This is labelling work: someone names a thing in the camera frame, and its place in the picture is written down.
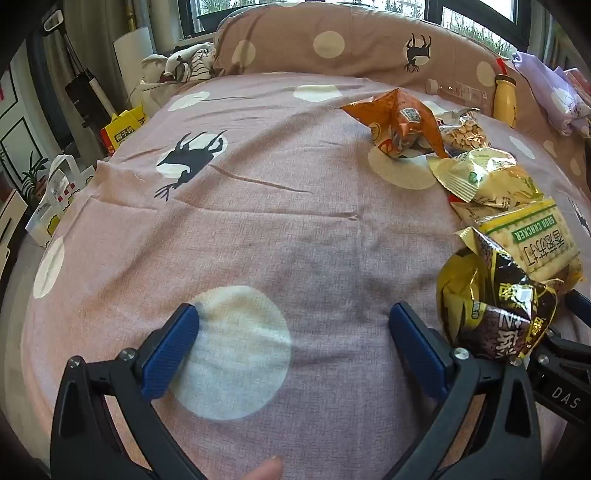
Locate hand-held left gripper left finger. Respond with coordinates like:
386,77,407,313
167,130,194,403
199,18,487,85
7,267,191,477
50,303,208,480

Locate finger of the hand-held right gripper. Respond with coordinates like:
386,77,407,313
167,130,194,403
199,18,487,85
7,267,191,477
564,288,591,326
526,327,591,370

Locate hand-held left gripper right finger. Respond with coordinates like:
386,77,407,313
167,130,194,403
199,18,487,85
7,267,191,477
389,302,542,480

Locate brown gold snack packet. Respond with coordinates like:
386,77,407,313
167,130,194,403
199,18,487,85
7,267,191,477
436,226,561,365

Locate cream green cracker packet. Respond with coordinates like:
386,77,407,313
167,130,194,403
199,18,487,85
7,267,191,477
455,198,583,296

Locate shiny gold snack packet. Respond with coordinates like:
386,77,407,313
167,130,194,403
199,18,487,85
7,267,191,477
427,148,546,208

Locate orange snack packet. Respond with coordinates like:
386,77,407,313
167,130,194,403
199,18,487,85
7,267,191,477
341,88,451,160

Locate person's left hand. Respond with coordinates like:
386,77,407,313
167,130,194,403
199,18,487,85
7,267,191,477
242,456,284,480

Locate pink polka-dot bed sheet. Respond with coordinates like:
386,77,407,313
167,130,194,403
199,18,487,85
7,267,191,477
21,74,591,480

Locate white plastic bag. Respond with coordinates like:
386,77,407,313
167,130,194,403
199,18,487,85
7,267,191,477
25,154,98,247

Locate clear peanut snack packet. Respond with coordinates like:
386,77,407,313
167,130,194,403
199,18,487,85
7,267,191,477
422,102,490,153

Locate purple printed cloth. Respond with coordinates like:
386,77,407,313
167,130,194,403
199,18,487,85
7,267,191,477
510,51,591,137

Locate yellow drink bottle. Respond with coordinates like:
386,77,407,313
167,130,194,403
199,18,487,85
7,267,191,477
492,74,519,127

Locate green potted plant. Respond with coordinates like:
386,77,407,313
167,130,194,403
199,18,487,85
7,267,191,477
18,152,49,204

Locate pink cloth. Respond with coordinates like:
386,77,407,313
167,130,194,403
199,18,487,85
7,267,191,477
564,67,591,100

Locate yellow cardboard box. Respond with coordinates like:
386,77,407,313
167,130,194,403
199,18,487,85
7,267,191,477
100,105,148,153

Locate clear plastic bottle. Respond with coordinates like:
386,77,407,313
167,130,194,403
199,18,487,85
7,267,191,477
426,78,492,104

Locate black upright appliance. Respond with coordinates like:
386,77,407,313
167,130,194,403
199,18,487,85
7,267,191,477
46,9,116,125

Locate crumpled striped cloth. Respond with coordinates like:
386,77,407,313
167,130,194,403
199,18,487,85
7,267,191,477
139,44,222,86

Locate black framed window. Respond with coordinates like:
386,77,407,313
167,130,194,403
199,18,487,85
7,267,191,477
178,0,555,56

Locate white paper roll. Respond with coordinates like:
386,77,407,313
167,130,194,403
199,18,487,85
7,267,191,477
113,27,155,114

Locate long pink dotted pillow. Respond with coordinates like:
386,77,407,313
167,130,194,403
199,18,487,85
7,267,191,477
215,2,513,100

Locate beige curtain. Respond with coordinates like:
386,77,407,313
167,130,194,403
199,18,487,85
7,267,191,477
28,0,185,153

